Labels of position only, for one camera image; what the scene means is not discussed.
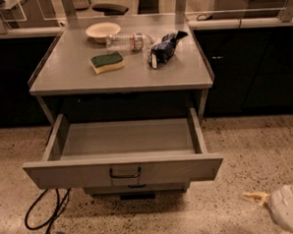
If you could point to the clear acrylic barrier panel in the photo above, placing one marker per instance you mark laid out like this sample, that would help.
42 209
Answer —
18 14

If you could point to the white paper bowl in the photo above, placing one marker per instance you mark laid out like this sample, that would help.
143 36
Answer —
100 31

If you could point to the grey metal drawer cabinet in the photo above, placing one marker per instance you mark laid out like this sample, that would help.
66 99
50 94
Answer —
67 85

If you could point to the black office chair seat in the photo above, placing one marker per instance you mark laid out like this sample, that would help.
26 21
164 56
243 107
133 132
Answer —
110 9

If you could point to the green yellow sponge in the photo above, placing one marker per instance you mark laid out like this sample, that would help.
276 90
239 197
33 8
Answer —
107 62

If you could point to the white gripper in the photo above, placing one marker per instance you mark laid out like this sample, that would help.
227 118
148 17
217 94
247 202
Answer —
286 204

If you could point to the grey top drawer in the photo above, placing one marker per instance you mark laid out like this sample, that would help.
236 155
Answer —
124 153

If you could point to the grey drawer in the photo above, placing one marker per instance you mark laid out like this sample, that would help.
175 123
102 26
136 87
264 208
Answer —
124 153
136 189

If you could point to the clear plastic water bottle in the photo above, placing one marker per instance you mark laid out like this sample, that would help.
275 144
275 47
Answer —
128 41

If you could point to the grey middle drawer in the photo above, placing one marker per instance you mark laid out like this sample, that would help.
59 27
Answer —
136 189

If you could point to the blue chip bag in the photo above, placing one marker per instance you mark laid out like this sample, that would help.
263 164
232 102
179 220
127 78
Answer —
163 51

